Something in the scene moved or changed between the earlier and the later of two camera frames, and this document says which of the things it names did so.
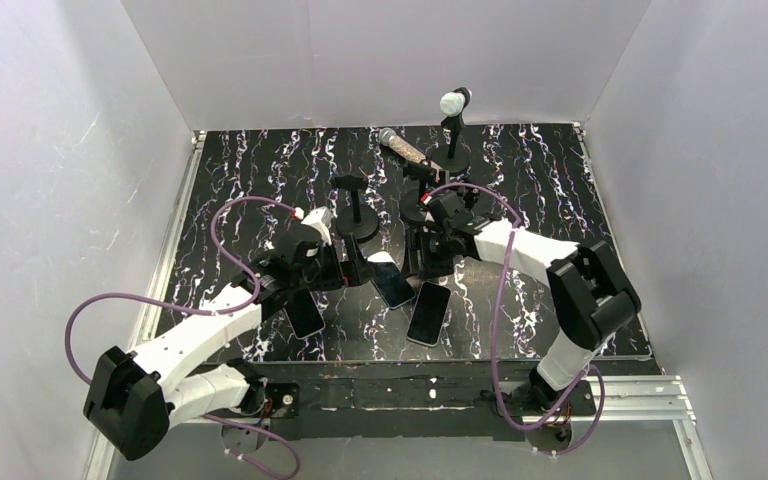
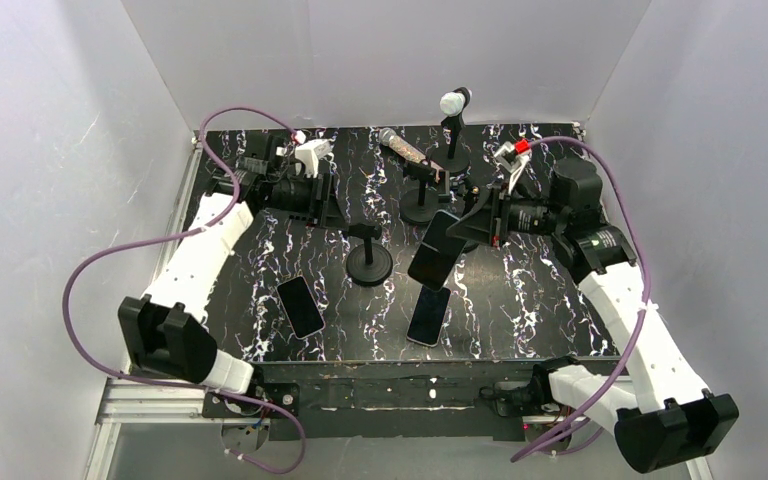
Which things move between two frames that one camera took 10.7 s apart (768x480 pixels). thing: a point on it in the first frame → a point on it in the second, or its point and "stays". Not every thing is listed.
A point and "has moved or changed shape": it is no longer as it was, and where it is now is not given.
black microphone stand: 453,160 stays
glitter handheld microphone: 389,138 stays
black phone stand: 411,207 stays
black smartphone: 428,315 stays
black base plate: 424,400 stays
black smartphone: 304,315 stays
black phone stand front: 356,220 has moved or changed shape
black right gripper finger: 413,252 → 485,206
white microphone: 452,104 stays
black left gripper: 349,261 → 321,201
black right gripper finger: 437,255 → 475,226
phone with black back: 391,283 has moved or changed shape
